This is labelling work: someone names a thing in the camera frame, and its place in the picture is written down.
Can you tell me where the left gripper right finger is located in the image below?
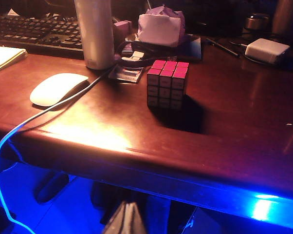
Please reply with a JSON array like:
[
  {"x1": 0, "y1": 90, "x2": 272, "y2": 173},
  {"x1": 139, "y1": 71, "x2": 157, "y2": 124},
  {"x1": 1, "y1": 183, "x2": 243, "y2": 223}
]
[{"x1": 127, "y1": 202, "x2": 147, "y2": 234}]

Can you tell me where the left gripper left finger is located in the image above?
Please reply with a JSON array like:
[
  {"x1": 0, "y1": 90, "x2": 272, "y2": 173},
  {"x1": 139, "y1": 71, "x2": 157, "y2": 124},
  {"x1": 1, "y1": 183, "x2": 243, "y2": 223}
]
[{"x1": 102, "y1": 201, "x2": 129, "y2": 234}]

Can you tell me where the Rubik's cube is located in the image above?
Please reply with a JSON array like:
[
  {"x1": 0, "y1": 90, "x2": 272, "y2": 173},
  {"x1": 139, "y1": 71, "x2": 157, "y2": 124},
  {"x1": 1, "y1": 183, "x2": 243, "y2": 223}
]
[{"x1": 146, "y1": 59, "x2": 190, "y2": 110}]

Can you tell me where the flat card coaster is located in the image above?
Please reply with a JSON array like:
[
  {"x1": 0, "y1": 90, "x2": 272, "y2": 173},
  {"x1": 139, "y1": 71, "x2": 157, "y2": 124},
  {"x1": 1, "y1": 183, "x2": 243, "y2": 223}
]
[{"x1": 108, "y1": 65, "x2": 145, "y2": 84}]

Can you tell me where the white computer mouse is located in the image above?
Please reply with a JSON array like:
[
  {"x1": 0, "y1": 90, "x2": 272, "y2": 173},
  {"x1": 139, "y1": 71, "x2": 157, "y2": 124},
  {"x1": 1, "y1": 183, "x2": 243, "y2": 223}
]
[{"x1": 29, "y1": 72, "x2": 89, "y2": 107}]

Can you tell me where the white folded card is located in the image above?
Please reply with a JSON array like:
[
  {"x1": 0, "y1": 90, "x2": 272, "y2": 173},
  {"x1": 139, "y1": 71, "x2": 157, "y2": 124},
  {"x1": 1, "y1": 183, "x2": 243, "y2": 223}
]
[{"x1": 121, "y1": 50, "x2": 145, "y2": 62}]

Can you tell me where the grey thermos tumbler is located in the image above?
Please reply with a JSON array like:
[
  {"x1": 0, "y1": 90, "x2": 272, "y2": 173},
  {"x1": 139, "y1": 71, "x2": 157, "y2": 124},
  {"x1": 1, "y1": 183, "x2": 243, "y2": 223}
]
[{"x1": 73, "y1": 0, "x2": 116, "y2": 71}]

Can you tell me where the small purple box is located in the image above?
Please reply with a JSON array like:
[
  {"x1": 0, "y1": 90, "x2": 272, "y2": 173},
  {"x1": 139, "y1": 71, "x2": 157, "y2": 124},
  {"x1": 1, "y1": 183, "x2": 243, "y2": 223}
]
[{"x1": 112, "y1": 20, "x2": 133, "y2": 47}]

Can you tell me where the white tissue pack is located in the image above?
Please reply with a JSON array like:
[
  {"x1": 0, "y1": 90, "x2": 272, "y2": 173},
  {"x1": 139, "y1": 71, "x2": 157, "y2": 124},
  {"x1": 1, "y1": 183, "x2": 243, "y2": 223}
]
[{"x1": 138, "y1": 13, "x2": 183, "y2": 47}]

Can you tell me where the black pen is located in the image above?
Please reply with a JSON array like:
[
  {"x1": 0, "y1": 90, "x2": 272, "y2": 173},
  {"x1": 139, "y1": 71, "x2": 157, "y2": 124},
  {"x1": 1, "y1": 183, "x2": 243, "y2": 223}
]
[{"x1": 206, "y1": 38, "x2": 241, "y2": 59}]

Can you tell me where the white notebook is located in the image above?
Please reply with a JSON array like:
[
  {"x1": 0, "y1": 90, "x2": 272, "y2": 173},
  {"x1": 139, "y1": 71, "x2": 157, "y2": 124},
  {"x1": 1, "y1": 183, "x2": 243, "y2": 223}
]
[{"x1": 0, "y1": 45, "x2": 28, "y2": 75}]

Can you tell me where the black keyboard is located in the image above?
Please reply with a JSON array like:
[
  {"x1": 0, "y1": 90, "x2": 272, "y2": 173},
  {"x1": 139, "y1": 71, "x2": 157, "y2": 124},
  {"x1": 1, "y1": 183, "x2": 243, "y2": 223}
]
[{"x1": 0, "y1": 13, "x2": 85, "y2": 60}]

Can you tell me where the white power adapter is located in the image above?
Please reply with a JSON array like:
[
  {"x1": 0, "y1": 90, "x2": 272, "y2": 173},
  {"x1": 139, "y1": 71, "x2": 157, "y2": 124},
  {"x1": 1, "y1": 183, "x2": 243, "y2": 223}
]
[{"x1": 244, "y1": 38, "x2": 291, "y2": 65}]

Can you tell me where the small round metal object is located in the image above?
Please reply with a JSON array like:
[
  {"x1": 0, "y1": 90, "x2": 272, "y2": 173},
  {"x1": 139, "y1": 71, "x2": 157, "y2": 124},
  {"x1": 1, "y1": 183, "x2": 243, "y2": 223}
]
[{"x1": 243, "y1": 13, "x2": 271, "y2": 32}]

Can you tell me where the dark metal bottle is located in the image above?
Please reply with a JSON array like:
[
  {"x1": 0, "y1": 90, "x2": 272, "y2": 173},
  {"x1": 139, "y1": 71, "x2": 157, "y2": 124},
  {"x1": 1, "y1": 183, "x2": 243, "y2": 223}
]
[{"x1": 272, "y1": 0, "x2": 293, "y2": 35}]

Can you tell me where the thin cable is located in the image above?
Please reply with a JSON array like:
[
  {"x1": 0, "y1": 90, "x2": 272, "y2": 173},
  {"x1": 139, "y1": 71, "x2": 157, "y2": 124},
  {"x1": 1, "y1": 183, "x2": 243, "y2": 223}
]
[{"x1": 0, "y1": 64, "x2": 118, "y2": 234}]

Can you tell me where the black looped strap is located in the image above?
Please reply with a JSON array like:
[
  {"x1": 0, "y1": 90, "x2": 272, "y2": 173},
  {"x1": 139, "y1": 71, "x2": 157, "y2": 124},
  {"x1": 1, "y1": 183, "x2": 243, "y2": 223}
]
[{"x1": 116, "y1": 40, "x2": 178, "y2": 68}]

